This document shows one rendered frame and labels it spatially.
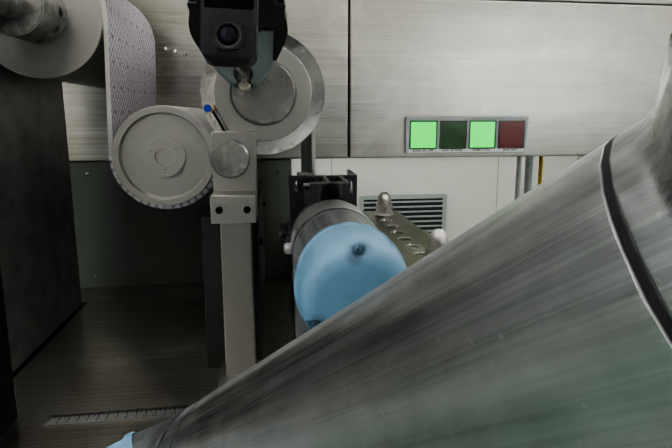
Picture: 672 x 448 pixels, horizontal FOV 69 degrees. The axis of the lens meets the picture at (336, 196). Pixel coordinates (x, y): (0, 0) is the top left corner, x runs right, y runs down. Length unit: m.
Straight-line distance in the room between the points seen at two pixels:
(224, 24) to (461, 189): 3.20
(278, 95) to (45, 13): 0.25
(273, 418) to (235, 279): 0.44
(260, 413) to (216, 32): 0.32
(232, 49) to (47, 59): 0.30
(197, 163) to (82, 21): 0.20
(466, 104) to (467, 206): 2.61
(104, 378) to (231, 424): 0.52
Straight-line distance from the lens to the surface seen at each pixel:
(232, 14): 0.43
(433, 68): 0.99
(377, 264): 0.30
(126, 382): 0.69
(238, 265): 0.59
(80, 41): 0.66
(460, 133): 1.00
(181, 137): 0.62
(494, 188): 3.65
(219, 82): 0.61
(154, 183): 0.63
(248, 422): 0.18
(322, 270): 0.30
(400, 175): 3.41
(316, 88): 0.61
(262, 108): 0.59
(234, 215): 0.55
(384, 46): 0.97
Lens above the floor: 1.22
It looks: 9 degrees down
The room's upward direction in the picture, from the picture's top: straight up
